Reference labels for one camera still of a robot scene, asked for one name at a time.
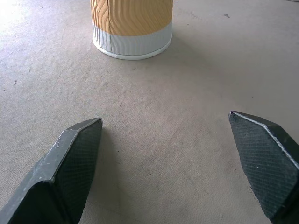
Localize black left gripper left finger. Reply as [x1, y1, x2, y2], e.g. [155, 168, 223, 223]
[0, 117, 103, 224]

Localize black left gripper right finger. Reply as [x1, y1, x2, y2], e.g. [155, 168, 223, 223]
[228, 111, 299, 224]

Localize brown and white paper cup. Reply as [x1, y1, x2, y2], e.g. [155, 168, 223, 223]
[90, 0, 173, 61]

